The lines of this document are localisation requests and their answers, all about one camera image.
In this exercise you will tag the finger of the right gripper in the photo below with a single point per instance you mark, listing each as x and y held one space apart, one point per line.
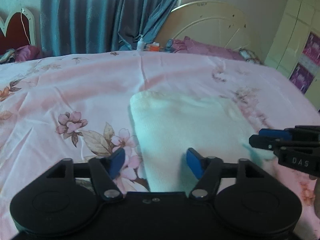
263 142
275 133

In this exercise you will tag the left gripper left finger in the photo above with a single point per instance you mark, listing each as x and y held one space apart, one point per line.
104 171

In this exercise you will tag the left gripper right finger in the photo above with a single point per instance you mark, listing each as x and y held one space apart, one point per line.
207 171

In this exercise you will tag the cream white knit sweater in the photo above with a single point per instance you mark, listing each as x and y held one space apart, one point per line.
167 125

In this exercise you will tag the pile of clothes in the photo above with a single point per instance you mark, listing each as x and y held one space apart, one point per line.
22 54

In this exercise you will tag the lower pink poster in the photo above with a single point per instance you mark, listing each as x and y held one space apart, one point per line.
301 78

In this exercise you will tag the pink poster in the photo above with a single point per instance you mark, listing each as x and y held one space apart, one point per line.
312 48
301 78

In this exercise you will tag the pink floral bed sheet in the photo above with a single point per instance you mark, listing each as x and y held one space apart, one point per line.
78 107

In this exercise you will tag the patterned small pillow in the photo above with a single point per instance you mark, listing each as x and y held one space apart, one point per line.
249 56

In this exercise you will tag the upper pink poster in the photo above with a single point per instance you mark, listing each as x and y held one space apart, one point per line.
312 48

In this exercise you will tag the cream wardrobe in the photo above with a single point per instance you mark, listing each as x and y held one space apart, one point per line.
300 18

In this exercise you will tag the cream round headboard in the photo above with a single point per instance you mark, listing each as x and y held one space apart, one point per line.
211 22

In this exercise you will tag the white lotion bottle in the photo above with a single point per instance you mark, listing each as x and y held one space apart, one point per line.
140 44

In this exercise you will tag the orange box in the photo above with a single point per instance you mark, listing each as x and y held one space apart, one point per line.
153 46

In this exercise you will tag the blue curtain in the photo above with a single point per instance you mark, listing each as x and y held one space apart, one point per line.
98 26

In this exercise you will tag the red heart-shaped headboard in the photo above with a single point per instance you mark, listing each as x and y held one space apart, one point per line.
17 30

